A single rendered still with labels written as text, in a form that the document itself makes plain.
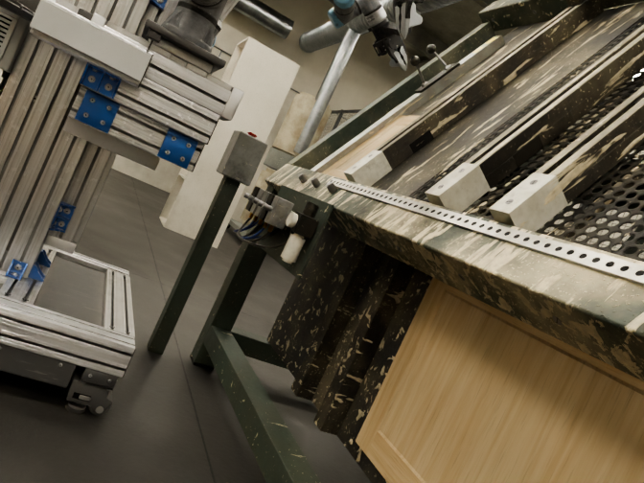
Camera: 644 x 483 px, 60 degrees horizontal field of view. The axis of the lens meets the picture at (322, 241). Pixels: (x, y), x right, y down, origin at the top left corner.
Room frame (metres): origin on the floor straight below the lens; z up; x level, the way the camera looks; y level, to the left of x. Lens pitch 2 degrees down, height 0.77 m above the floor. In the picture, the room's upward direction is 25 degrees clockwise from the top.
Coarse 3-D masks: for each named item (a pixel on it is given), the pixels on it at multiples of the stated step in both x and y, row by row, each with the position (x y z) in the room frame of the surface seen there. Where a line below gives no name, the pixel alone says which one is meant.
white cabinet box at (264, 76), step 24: (240, 48) 6.11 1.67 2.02; (264, 48) 5.62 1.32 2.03; (240, 72) 5.58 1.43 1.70; (264, 72) 5.66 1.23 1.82; (288, 72) 5.75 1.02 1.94; (264, 96) 5.70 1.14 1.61; (240, 120) 5.65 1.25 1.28; (264, 120) 5.74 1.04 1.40; (216, 144) 5.61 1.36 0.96; (216, 168) 5.64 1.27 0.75; (192, 192) 5.60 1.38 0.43; (216, 192) 5.68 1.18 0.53; (240, 192) 5.77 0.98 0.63; (168, 216) 6.12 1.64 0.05; (192, 216) 5.64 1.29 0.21; (216, 240) 5.76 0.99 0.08
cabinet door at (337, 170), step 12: (396, 120) 2.14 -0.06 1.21; (408, 120) 2.06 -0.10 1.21; (384, 132) 2.09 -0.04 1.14; (396, 132) 2.03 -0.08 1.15; (360, 144) 2.13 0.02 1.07; (372, 144) 2.06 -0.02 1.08; (348, 156) 2.08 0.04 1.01; (360, 156) 2.01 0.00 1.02; (336, 168) 2.04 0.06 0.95; (348, 168) 1.98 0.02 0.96
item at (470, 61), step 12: (492, 48) 2.27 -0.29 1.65; (468, 60) 2.24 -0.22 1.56; (480, 60) 2.26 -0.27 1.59; (456, 72) 2.23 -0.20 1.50; (444, 84) 2.22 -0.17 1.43; (420, 96) 2.19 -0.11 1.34; (432, 96) 2.21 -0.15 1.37; (396, 108) 2.19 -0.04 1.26; (408, 108) 2.18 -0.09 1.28; (384, 120) 2.15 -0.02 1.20; (372, 132) 2.14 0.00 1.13; (348, 144) 2.14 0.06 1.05; (336, 156) 2.10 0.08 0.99; (312, 168) 2.12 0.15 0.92; (324, 168) 2.09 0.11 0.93
